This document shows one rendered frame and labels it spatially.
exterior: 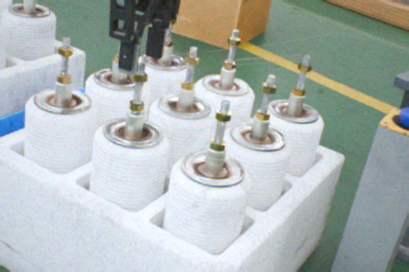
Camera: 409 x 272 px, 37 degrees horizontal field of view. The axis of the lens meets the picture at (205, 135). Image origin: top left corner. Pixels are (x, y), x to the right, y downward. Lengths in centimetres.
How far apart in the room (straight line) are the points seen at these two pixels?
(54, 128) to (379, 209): 43
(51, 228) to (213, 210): 23
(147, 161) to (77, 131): 12
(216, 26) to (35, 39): 86
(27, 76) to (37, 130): 32
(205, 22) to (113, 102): 106
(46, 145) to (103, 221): 14
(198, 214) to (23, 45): 58
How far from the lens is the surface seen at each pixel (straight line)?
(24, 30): 114
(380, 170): 81
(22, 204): 84
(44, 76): 114
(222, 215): 69
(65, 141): 80
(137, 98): 74
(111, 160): 74
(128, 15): 64
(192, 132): 82
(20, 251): 89
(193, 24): 193
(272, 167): 78
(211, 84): 94
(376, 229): 84
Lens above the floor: 61
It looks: 27 degrees down
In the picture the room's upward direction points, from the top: 10 degrees clockwise
